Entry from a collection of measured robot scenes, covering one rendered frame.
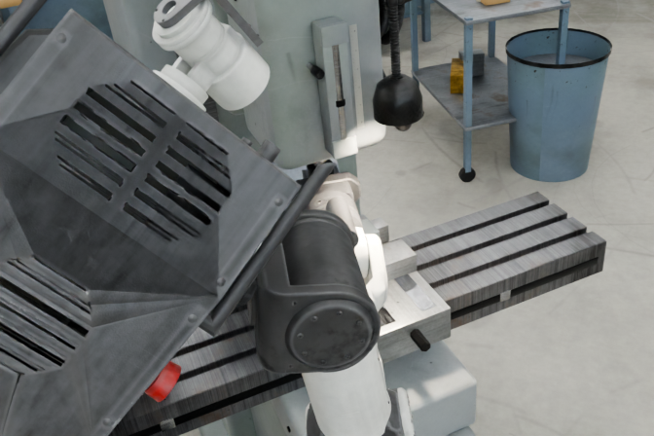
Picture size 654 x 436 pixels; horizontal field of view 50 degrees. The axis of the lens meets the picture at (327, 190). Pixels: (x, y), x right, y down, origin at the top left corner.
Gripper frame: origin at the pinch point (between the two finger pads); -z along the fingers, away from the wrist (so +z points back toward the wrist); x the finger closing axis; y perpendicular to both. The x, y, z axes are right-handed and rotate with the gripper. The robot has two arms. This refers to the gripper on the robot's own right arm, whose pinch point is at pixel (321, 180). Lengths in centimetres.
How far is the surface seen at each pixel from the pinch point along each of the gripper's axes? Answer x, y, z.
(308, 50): 0.5, -27.8, 9.3
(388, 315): -7.8, 20.0, 15.6
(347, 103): -4.3, -19.6, 11.9
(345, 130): -3.5, -15.4, 12.4
